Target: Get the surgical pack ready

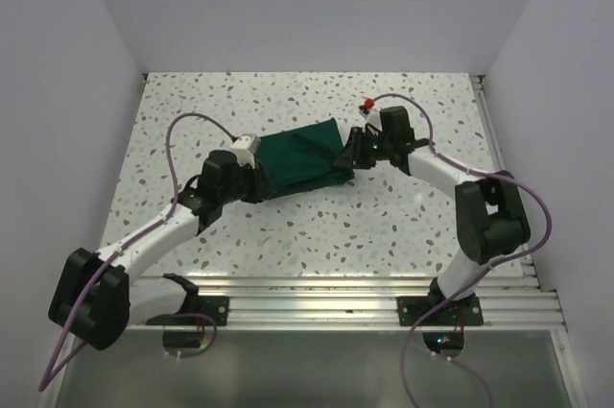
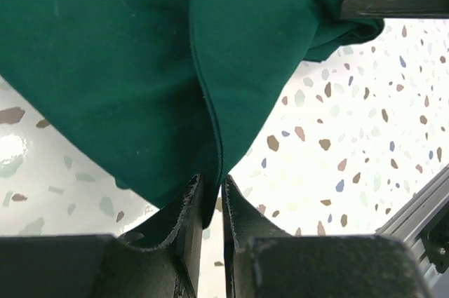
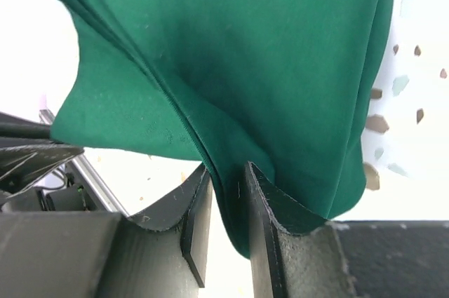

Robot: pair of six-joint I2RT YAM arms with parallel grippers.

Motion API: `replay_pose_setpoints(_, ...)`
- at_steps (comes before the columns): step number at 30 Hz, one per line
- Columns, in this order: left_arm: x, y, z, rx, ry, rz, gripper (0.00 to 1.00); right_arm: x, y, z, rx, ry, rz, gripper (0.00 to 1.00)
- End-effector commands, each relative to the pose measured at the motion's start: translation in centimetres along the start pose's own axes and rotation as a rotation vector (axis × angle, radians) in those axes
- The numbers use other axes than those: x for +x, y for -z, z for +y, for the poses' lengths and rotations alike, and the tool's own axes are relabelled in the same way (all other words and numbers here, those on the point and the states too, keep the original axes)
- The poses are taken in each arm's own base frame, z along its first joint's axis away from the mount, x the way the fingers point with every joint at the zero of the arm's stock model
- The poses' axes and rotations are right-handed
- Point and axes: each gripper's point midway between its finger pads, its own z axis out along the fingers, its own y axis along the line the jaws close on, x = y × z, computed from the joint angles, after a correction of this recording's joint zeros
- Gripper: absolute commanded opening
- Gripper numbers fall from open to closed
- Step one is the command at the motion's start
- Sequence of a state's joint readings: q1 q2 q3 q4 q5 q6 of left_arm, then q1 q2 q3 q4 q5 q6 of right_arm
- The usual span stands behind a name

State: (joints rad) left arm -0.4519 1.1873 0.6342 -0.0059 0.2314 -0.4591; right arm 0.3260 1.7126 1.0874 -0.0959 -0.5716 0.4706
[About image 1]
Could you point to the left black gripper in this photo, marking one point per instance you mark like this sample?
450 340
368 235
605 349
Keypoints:
262 186

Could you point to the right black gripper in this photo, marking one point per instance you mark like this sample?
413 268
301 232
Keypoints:
352 155

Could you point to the dark green surgical cloth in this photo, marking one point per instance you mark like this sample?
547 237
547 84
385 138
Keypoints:
302 160

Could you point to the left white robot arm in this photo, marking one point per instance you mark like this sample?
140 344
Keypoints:
98 295

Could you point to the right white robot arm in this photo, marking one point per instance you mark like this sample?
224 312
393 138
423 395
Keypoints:
490 218

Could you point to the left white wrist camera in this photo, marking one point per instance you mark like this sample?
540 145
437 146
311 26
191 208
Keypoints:
245 148

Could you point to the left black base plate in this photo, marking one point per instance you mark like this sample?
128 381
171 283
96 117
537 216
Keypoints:
195 330

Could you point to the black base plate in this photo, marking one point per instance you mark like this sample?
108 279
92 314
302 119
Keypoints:
195 330
453 319

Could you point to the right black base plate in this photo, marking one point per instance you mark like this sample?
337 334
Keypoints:
453 319

